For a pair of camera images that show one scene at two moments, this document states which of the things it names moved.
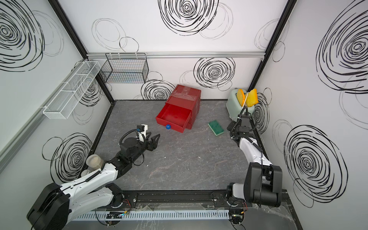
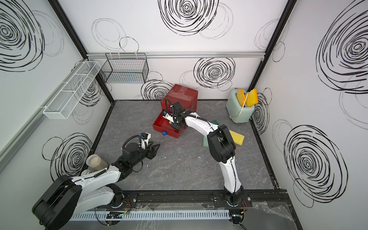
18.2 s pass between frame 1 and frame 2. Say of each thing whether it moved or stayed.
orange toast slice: stayed
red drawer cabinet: moved
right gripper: moved
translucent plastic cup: stayed
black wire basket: stayed
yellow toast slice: stayed
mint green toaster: stayed
